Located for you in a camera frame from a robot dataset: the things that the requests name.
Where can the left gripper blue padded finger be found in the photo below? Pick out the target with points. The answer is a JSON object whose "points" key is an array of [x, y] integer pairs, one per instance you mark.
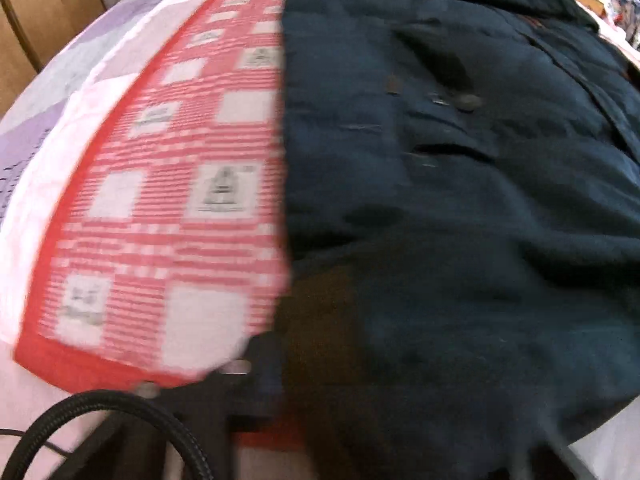
{"points": [[239, 396]]}

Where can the wooden wardrobe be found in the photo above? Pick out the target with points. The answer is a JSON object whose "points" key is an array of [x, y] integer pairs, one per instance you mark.
{"points": [[32, 33]]}

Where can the red white checkered mat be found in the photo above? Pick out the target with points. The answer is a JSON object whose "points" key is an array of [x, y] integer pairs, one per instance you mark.
{"points": [[163, 256]]}

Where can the dark navy padded jacket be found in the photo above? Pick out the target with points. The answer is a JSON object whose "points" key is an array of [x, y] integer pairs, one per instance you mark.
{"points": [[462, 215]]}

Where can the purple pink patchwork bedsheet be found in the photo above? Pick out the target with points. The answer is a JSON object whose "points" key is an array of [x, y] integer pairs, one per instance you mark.
{"points": [[124, 434]]}

